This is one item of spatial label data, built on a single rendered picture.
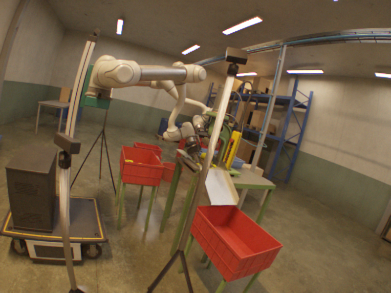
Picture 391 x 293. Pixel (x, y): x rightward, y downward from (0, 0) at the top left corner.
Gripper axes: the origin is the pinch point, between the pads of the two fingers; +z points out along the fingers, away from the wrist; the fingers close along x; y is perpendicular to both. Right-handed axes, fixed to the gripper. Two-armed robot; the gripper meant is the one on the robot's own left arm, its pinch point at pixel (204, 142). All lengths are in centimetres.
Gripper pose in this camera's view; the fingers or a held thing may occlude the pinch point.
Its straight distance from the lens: 182.3
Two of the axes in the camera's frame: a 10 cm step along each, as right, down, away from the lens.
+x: 8.8, 1.7, 4.5
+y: 4.4, -6.5, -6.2
